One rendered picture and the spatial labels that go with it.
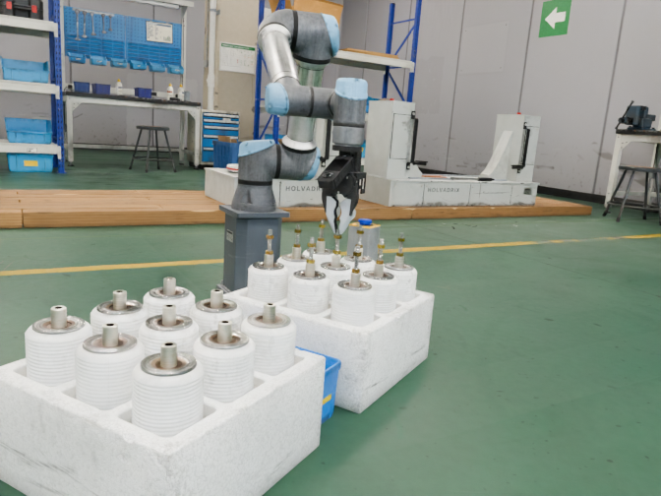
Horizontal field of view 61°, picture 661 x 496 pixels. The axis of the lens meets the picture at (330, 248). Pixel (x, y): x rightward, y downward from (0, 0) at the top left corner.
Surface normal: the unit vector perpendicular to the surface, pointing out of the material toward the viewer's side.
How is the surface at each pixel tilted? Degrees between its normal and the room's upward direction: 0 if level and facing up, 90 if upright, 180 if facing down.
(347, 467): 0
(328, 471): 0
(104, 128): 90
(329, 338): 90
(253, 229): 90
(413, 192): 90
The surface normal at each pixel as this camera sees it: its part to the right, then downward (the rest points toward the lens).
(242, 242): -0.26, 0.19
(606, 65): -0.86, 0.04
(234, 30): 0.50, 0.22
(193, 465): 0.87, 0.16
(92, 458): -0.49, 0.15
